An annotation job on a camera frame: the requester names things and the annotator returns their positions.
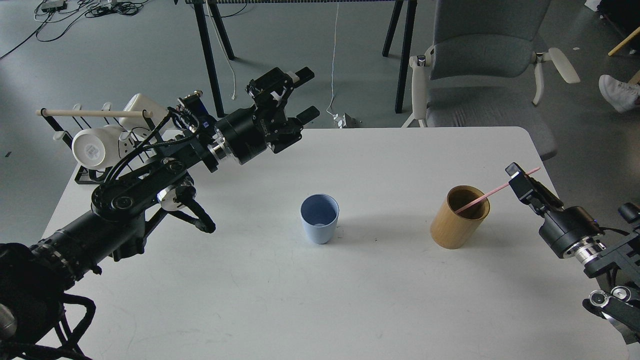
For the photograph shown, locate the white power adapter on floor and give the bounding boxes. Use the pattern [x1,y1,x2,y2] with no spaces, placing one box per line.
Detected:
[333,113,358,129]

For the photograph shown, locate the black cable bundle on floor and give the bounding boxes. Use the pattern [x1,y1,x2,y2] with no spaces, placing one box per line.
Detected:
[0,0,148,60]

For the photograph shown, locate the bamboo cylinder holder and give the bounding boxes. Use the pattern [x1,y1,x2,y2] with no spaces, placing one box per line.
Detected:
[430,185,490,249]

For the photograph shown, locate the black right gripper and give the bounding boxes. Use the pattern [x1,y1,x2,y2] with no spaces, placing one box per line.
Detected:
[505,162,603,259]

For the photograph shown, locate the white mug on rack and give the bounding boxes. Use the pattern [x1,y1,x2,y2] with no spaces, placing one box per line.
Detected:
[71,125,134,170]

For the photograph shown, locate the black table frame legs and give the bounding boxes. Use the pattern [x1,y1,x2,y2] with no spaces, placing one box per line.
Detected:
[176,0,418,119]

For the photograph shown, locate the wooden stick at right edge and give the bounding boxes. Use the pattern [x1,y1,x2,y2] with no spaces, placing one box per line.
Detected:
[607,26,640,57]

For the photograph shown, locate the pink chopstick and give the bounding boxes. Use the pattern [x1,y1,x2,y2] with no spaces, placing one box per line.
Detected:
[454,166,541,215]

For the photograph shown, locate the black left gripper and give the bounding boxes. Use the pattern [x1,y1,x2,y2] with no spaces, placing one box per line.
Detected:
[215,67,320,165]

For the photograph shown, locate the blue plastic cup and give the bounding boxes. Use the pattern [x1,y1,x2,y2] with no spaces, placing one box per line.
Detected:
[300,193,340,245]

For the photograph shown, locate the white sneaker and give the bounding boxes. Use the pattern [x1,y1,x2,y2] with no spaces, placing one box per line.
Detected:
[598,74,640,114]

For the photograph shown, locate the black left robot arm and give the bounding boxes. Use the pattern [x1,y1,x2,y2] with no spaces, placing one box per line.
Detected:
[1,67,320,360]

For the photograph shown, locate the grey office chair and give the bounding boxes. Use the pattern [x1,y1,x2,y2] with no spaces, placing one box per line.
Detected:
[403,0,580,161]

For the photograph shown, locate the white hanging cable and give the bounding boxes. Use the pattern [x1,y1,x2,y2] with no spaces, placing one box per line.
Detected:
[326,2,341,118]

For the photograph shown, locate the black wire cup rack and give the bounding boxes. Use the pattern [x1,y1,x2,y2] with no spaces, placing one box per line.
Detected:
[36,95,169,185]

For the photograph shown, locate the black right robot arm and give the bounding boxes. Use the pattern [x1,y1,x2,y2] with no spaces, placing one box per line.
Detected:
[505,162,640,351]

